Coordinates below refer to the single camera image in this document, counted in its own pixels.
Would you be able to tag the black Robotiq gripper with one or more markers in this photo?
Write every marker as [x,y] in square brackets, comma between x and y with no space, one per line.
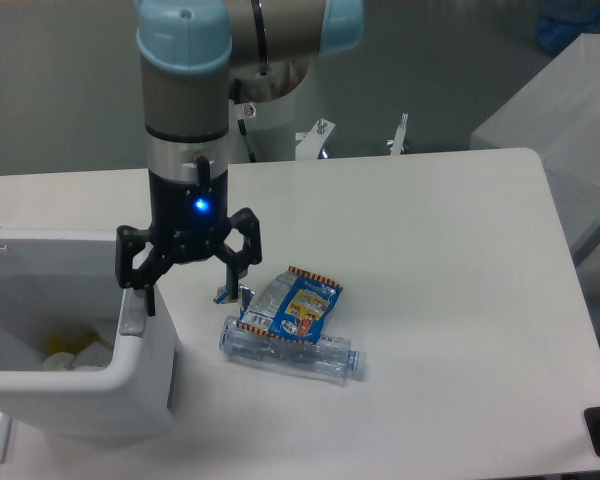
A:
[188,223]

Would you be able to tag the white push-lid trash can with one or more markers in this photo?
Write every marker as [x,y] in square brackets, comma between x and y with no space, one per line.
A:
[59,280]

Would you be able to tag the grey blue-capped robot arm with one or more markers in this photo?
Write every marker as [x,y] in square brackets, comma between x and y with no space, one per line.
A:
[187,51]

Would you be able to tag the trash inside can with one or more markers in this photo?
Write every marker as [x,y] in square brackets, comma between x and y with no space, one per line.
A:
[89,348]

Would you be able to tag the small torn wrapper piece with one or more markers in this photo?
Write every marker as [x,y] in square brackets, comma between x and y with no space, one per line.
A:
[244,295]

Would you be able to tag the blue snack wrapper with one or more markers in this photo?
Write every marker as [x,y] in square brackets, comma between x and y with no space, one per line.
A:
[293,307]

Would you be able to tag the crushed clear plastic bottle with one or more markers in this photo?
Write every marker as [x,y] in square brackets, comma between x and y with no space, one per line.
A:
[332,359]

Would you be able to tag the silver bolt clamp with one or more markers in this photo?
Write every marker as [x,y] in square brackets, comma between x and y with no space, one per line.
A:
[398,145]

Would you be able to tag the white covered side table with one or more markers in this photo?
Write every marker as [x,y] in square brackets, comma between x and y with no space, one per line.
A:
[557,115]

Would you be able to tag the blue plastic bag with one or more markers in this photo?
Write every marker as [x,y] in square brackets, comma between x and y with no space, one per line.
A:
[560,23]

